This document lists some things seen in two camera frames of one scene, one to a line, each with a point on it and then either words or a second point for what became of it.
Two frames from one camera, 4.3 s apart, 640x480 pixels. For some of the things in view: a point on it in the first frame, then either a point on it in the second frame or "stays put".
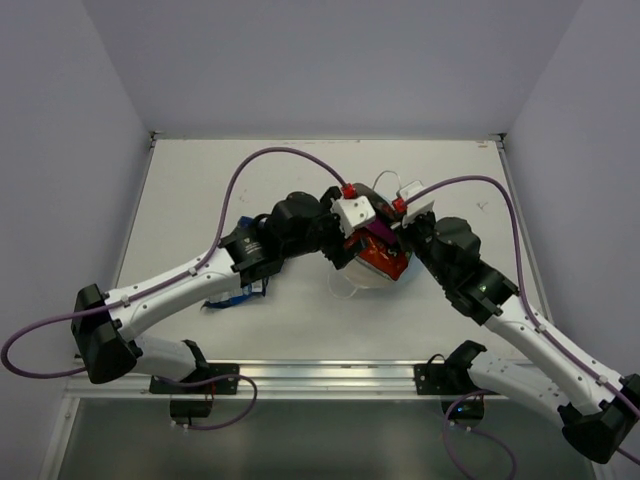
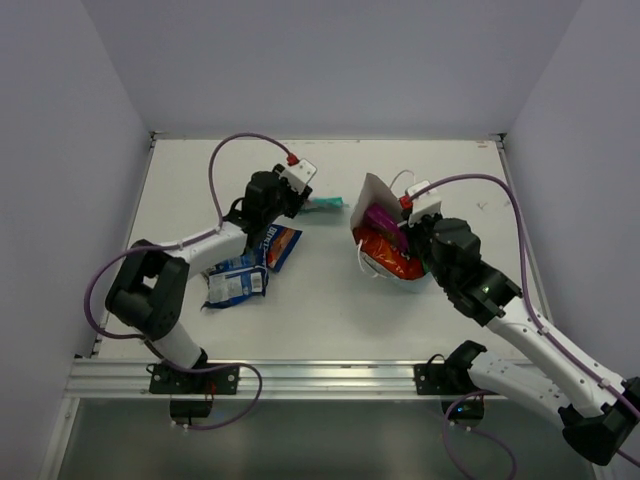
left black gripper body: [338, 248] to [298, 195]
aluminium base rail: [305, 380] stays put
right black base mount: [453, 377] stays put
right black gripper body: [420, 234] stays put
